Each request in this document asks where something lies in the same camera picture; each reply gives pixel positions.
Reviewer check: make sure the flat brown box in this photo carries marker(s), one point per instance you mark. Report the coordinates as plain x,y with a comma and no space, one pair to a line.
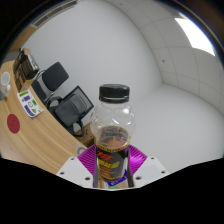
20,77
32,66

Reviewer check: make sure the grey backpack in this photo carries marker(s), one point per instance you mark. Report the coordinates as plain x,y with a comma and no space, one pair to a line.
70,110

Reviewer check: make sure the white and grey mug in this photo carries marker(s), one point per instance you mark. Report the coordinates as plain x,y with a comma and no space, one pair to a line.
5,79

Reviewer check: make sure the round grey disc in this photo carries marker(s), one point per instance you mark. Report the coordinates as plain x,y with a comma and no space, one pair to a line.
81,150

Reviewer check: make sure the flat round red coaster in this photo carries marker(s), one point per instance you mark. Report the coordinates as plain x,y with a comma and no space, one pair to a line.
13,123

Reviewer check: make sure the black mesh office chair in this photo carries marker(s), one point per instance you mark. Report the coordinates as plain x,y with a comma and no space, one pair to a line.
85,98

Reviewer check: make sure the white printed leaflet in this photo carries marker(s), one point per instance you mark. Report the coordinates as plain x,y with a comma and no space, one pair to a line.
30,103

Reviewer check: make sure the black-capped yellow drink bottle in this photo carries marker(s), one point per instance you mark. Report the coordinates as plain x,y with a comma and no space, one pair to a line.
112,120

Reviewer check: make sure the rectangular ceiling light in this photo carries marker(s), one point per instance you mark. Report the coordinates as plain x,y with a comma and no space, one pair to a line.
195,35

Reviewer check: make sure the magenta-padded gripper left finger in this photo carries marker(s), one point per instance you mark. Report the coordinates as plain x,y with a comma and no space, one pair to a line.
71,170

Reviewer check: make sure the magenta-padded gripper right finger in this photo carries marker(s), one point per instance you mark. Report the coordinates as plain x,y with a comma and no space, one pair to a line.
150,170

